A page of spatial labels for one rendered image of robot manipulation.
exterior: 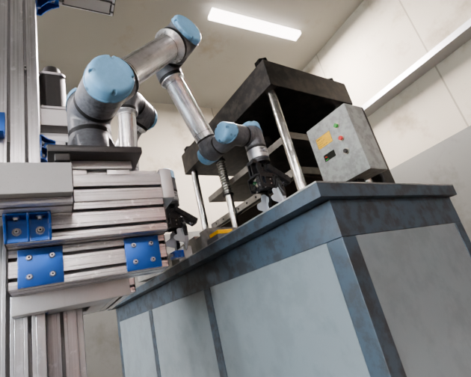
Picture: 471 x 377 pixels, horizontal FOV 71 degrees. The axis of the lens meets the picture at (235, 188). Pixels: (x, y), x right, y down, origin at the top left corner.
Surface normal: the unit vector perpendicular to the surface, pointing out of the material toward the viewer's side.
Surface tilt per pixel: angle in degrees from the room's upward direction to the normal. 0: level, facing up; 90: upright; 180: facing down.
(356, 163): 90
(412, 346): 90
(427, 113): 90
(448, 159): 90
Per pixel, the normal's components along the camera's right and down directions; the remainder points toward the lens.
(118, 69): 0.56, -0.32
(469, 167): -0.87, 0.04
